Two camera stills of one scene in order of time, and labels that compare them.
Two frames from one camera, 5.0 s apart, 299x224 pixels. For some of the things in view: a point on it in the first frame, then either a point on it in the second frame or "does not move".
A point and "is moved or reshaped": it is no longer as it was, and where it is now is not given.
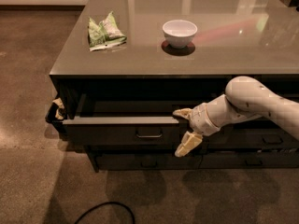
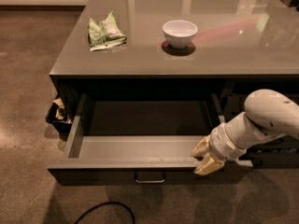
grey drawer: x=124 y=123 is moved or reshaped
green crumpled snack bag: x=106 y=35 does not move
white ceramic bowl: x=179 y=33 does not move
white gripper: x=198 y=119 → x=220 y=142
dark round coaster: x=177 y=51 does not move
